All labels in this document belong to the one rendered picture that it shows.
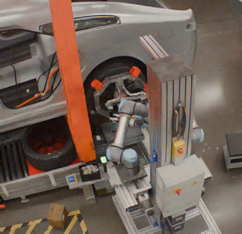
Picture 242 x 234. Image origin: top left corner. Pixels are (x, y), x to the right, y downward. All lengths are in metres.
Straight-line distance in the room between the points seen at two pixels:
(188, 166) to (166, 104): 0.62
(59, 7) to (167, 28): 1.45
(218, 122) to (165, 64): 2.65
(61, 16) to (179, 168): 1.47
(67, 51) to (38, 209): 1.99
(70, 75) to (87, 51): 0.60
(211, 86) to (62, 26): 3.18
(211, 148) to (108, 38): 1.93
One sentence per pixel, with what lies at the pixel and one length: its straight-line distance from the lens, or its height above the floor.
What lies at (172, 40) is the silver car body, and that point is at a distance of 4.04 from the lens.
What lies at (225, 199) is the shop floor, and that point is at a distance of 4.26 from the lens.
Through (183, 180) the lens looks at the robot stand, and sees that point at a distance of 2.84.
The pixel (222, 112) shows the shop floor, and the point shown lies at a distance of 5.22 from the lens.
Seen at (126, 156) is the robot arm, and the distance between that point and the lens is 3.24.
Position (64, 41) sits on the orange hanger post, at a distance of 3.01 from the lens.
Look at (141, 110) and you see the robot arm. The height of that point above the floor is 1.26.
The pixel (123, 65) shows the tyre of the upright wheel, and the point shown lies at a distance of 4.00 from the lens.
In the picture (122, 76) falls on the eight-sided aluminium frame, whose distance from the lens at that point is 3.92.
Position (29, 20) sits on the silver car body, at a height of 1.92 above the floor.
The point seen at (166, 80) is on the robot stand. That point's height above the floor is 2.03.
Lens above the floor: 3.50
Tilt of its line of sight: 43 degrees down
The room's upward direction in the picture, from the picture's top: 6 degrees counter-clockwise
